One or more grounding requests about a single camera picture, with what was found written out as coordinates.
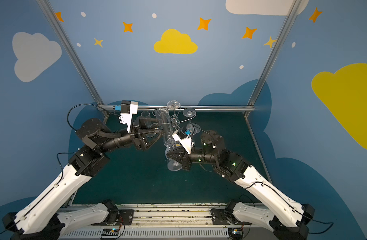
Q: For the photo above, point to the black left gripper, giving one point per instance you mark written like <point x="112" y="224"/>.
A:
<point x="136" y="135"/>

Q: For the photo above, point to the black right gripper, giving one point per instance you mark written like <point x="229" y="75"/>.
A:
<point x="185" y="158"/>

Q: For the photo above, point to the clear champagne flute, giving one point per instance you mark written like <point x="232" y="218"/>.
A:
<point x="145" y="115"/>
<point x="189" y="112"/>
<point x="193" y="128"/>
<point x="162" y="114"/>
<point x="174" y="106"/>

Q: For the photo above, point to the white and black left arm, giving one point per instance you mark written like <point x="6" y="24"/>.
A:
<point x="40" y="220"/>

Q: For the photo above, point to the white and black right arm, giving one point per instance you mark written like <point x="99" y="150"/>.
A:
<point x="285" y="218"/>

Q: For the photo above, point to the small circuit board right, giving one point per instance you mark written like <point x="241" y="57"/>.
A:
<point x="235" y="234"/>

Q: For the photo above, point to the small circuit board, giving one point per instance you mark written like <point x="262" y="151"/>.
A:
<point x="110" y="233"/>
<point x="235" y="234"/>

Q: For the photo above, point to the small circuit board left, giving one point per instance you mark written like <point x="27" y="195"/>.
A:
<point x="110" y="233"/>

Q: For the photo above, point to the chrome wire wine glass rack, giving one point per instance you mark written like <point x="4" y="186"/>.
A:
<point x="175" y="124"/>

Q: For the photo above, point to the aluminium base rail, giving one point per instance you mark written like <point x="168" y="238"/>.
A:
<point x="172" y="222"/>

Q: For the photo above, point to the aluminium frame left post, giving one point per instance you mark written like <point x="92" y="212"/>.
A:
<point x="56" y="25"/>

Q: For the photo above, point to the aluminium frame post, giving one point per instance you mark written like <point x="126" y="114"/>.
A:
<point x="283" y="33"/>
<point x="56" y="25"/>

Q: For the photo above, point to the aluminium frame right post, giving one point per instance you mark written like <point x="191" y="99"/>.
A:
<point x="283" y="33"/>

